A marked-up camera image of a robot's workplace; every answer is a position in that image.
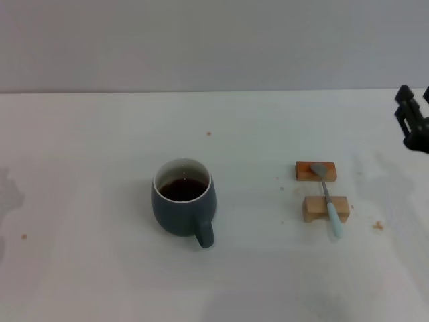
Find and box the orange-topped wooden block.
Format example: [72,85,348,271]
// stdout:
[295,160,337,182]

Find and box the light notched wooden block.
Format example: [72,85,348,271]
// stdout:
[302,195,351,223]

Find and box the light blue handled metal spoon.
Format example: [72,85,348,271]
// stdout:
[309,163,344,239]

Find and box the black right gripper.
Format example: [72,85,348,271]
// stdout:
[393,84,429,153]

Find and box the dark grey ceramic mug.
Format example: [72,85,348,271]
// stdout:
[151,158,218,250]

